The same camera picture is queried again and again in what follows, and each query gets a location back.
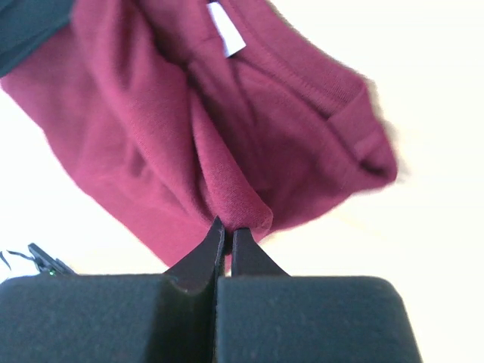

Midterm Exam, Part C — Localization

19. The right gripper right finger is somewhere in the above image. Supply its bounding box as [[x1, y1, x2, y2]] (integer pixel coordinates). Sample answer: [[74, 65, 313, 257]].
[[216, 229, 421, 362]]

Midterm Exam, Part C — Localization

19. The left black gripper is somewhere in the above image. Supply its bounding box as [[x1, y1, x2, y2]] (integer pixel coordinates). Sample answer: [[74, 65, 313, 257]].
[[1, 0, 74, 76]]

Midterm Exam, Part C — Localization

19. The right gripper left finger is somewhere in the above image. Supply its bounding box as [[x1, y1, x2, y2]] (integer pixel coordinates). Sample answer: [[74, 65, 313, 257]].
[[1, 219, 225, 362]]

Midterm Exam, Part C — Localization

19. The dark red t shirt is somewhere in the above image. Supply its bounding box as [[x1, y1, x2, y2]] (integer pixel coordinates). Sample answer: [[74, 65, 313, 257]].
[[1, 1, 397, 265]]

